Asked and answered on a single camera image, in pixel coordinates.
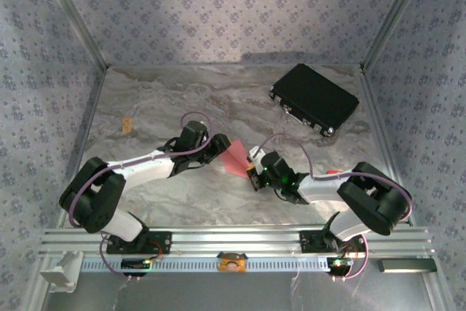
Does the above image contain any pink cloth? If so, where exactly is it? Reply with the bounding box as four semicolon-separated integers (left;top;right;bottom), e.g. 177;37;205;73
219;139;256;178

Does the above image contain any white plastic bracket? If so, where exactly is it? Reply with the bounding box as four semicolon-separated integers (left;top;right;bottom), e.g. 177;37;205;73
39;251;82;293

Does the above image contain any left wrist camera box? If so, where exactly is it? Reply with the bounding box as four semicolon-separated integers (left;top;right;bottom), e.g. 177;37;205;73
178;120;211;149

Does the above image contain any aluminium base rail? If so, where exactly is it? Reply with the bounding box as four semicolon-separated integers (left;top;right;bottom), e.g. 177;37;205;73
39;226;436;258

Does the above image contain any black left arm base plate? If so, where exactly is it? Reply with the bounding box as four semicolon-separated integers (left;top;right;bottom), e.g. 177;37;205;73
106;231;173;255

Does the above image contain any aluminium side rail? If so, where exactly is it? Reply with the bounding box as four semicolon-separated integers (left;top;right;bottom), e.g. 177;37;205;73
360;65;416;227
58;65;110;228

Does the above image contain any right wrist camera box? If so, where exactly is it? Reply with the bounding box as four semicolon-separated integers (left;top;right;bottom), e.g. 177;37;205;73
247;145;289;178

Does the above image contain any aluminium frame post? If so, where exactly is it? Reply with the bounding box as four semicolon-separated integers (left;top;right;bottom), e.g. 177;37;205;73
360;0;434;71

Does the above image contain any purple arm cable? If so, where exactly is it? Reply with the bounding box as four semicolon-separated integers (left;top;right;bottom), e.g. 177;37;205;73
67;111;216;282
256;133;414;282

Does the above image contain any black ribbed carrying case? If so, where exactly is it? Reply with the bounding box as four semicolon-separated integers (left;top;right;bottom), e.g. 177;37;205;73
269;63;360;138

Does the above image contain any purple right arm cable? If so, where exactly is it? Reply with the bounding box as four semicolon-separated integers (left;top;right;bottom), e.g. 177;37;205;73
256;133;414;282

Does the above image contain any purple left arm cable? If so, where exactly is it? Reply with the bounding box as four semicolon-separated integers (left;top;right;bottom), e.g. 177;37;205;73
67;111;216;282

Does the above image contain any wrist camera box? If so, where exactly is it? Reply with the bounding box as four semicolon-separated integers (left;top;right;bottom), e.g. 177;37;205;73
178;120;211;149
247;145;289;178

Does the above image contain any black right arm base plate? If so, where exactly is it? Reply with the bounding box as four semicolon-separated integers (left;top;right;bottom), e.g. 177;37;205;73
299;230;367;253

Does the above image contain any orange cartoon figure sticker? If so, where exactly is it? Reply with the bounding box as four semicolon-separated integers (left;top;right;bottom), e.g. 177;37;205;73
217;251;248;273

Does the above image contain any slotted grey cable duct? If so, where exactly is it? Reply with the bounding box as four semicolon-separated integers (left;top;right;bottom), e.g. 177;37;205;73
79;256;338;274

